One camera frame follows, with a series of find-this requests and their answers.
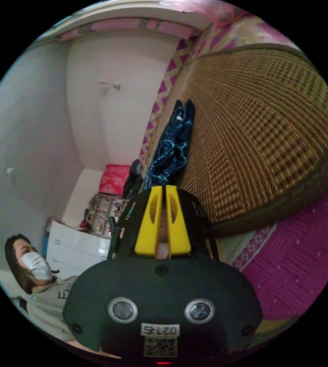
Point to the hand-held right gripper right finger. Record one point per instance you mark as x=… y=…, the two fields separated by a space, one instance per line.
x=178 y=229

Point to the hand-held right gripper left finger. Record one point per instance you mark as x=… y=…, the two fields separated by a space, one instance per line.
x=148 y=229

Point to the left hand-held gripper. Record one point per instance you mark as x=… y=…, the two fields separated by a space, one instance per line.
x=133 y=179

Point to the dark blue patterned long sleeve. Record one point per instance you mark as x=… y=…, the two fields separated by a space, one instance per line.
x=171 y=149

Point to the white cupboard with drawers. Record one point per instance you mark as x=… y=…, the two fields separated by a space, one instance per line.
x=75 y=249

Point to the person's body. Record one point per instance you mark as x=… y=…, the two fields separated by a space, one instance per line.
x=42 y=298

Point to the bed with woven mat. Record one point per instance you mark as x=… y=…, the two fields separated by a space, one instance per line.
x=255 y=129

